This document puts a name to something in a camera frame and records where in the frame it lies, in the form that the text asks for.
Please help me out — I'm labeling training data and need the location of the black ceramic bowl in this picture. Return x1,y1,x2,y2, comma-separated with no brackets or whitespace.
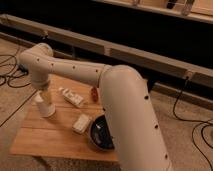
89,115,115,151

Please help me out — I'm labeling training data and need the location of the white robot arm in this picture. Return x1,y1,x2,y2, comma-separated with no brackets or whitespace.
19,43,174,171

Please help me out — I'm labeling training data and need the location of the white paper cup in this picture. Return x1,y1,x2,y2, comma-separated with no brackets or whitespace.
34,94,55,118

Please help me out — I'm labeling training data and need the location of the white tube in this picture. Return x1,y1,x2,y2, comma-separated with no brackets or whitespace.
59,87,84,107

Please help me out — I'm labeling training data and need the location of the black power adapter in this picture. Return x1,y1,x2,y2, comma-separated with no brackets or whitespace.
18,65,29,74

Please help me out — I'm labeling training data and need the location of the wooden table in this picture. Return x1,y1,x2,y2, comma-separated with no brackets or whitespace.
10,75,117,162

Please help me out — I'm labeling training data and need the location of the white small box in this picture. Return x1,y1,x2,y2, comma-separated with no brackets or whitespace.
72,114,92,134

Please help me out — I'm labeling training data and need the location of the small red brown object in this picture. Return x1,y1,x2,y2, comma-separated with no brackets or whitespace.
91,87,99,102

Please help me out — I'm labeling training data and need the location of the long wooden beam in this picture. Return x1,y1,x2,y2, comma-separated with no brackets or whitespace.
0,14,213,88

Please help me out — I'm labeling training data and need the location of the black cable left floor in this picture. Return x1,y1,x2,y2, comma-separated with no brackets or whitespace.
0,46,33,89

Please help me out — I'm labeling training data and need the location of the black cable floor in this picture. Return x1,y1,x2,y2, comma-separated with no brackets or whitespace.
0,46,33,89
172,77,213,171

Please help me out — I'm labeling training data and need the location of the black cable right floor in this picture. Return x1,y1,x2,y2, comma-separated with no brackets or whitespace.
172,77,213,171

